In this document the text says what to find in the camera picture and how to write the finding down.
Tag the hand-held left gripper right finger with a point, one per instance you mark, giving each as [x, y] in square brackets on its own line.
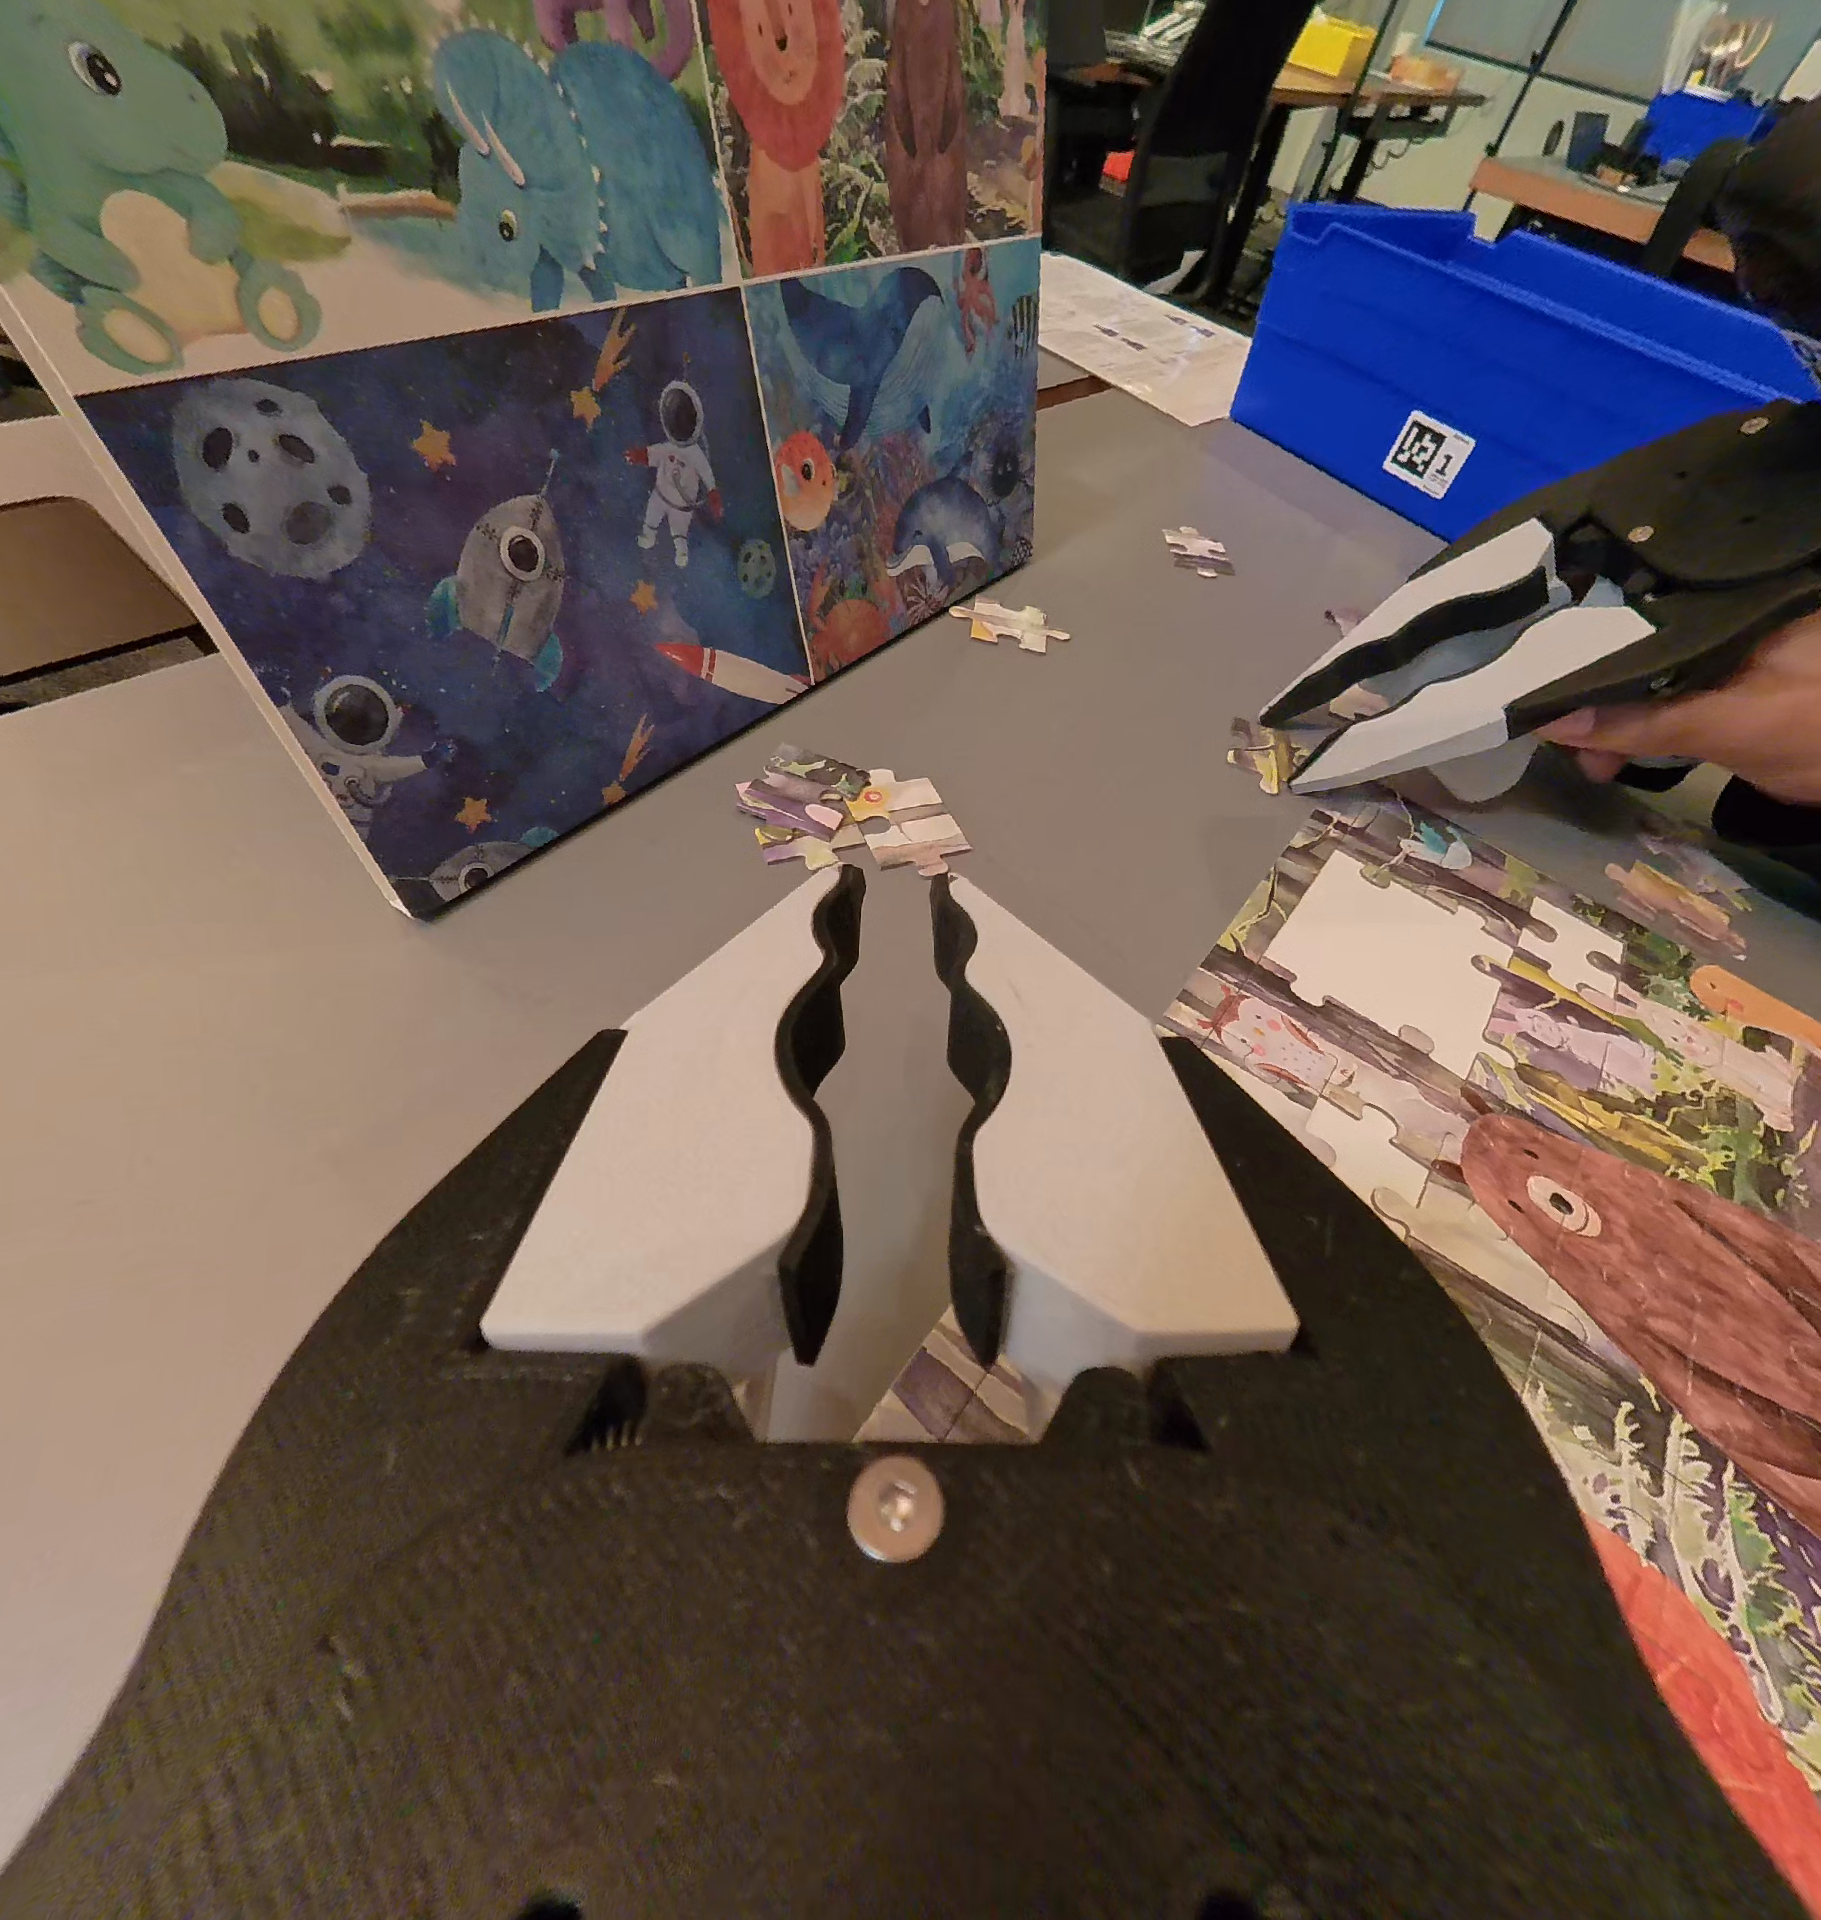
[1136, 1186]

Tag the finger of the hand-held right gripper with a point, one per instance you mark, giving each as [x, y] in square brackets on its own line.
[1511, 691]
[1450, 606]

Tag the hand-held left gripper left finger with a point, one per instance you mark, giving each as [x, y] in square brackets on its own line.
[671, 1186]

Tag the olive branch puzzle piece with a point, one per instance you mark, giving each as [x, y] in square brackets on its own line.
[1251, 757]

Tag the partly assembled forest jigsaw puzzle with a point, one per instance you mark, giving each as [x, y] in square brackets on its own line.
[1600, 1276]

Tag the person's right forearm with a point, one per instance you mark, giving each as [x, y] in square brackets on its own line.
[1811, 847]

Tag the person's right hand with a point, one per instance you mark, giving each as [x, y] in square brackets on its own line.
[1780, 706]

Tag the grey white puzzle piece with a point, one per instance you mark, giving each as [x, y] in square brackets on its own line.
[1198, 551]

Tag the blue plastic bin white label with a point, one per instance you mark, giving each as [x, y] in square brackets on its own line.
[1375, 360]

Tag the lilac puzzle piece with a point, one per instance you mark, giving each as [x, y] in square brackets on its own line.
[1697, 873]

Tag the yellow pink puzzle piece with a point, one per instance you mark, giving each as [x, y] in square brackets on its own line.
[1666, 915]

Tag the wooden desk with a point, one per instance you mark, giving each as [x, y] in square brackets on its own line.
[1412, 92]
[1570, 195]

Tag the printed paper sheet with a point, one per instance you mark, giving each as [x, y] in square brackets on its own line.
[1150, 345]

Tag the purple green joined puzzle pieces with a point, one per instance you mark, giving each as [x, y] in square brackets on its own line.
[790, 802]

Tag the yellow white puzzle piece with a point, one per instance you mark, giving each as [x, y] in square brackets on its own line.
[1008, 624]

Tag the black office chair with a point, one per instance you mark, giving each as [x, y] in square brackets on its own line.
[1216, 136]

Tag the yellow box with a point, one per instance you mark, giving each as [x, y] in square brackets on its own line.
[1327, 41]

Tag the illustrated jigsaw puzzle box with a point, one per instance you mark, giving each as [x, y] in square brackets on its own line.
[475, 525]

